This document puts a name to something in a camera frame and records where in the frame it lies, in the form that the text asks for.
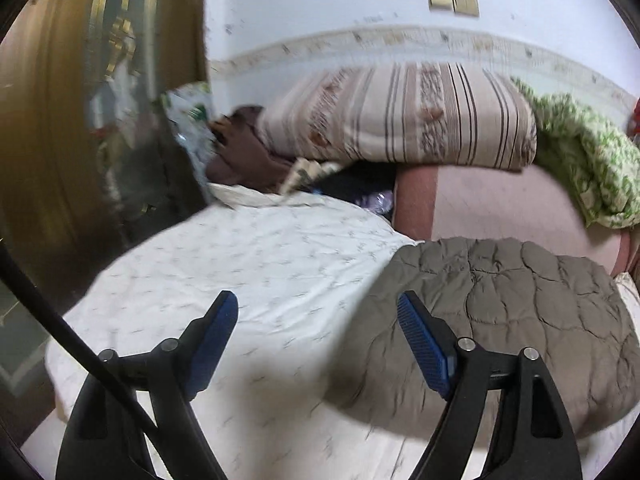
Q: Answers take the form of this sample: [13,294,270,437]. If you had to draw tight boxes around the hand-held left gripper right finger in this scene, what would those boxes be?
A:
[396,291,585,480]

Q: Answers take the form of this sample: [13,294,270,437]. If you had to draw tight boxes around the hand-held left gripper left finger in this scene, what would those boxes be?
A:
[55,290,240,480]

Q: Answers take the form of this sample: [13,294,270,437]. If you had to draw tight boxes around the olive quilted jacket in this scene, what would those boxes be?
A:
[325,236,640,443]

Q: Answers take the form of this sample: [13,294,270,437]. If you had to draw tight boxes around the white patterned bedspread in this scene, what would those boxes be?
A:
[20,182,640,480]

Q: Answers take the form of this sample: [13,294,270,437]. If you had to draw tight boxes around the purple plastic packet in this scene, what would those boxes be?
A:
[357,191,396,217]

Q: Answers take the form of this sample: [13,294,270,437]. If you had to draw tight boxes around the pink mattress cover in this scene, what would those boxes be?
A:
[392,162,631,276]

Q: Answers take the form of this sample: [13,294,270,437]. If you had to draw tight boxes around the brown cloth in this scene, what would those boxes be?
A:
[206,105,296,193]

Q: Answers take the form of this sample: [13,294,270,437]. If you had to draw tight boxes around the black cloth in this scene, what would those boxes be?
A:
[312,162,401,211]

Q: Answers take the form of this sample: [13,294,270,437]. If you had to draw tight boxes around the beige patterned cloth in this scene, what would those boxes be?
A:
[280,157,342,196]

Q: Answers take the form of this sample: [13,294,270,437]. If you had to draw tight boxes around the white green printed pillow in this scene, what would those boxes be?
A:
[161,82,216,201]

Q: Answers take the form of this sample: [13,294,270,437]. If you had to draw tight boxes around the striped folded quilt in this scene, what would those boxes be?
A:
[256,61,538,173]

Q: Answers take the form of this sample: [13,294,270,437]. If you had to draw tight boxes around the green patterned blanket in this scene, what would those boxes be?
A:
[510,77,640,231]

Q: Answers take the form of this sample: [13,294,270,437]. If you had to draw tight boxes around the wooden wardrobe with mirror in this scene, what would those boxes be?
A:
[0,0,211,281]

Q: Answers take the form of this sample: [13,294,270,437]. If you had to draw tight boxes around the black cable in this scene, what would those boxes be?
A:
[0,245,159,436]

